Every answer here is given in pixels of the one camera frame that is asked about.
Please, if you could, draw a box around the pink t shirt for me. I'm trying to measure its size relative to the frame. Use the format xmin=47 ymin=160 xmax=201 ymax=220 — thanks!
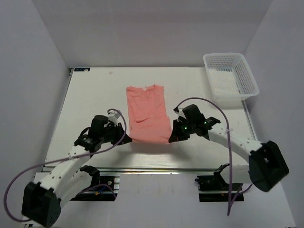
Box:
xmin=126 ymin=85 xmax=171 ymax=144

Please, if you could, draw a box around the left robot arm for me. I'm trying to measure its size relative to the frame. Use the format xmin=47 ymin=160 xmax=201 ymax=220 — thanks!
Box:
xmin=21 ymin=109 xmax=132 ymax=228

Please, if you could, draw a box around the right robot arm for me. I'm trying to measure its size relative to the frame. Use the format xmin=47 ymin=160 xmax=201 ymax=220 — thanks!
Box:
xmin=169 ymin=104 xmax=289 ymax=192

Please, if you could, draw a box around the white plastic basket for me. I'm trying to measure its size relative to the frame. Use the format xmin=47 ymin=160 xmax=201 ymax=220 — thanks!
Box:
xmin=203 ymin=53 xmax=259 ymax=103

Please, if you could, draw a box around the blue table label sticker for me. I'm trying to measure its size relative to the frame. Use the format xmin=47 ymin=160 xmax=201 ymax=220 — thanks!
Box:
xmin=74 ymin=67 xmax=90 ymax=72

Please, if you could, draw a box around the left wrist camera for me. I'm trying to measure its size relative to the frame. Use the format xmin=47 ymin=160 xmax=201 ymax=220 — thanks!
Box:
xmin=107 ymin=109 xmax=121 ymax=126

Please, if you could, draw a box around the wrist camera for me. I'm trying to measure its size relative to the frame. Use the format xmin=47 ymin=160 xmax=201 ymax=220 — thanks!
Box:
xmin=107 ymin=109 xmax=121 ymax=126
xmin=173 ymin=107 xmax=185 ymax=118

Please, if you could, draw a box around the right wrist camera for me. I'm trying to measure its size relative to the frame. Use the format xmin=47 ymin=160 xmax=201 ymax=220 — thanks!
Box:
xmin=173 ymin=107 xmax=185 ymax=118

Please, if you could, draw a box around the aluminium table edge rail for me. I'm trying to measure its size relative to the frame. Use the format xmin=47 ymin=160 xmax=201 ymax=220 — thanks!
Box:
xmin=42 ymin=167 xmax=247 ymax=174

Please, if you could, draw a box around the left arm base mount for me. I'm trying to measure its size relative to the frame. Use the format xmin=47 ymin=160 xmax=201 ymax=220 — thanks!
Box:
xmin=71 ymin=165 xmax=120 ymax=201

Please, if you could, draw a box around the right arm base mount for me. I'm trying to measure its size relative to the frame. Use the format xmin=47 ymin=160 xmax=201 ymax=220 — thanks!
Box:
xmin=192 ymin=163 xmax=245 ymax=203

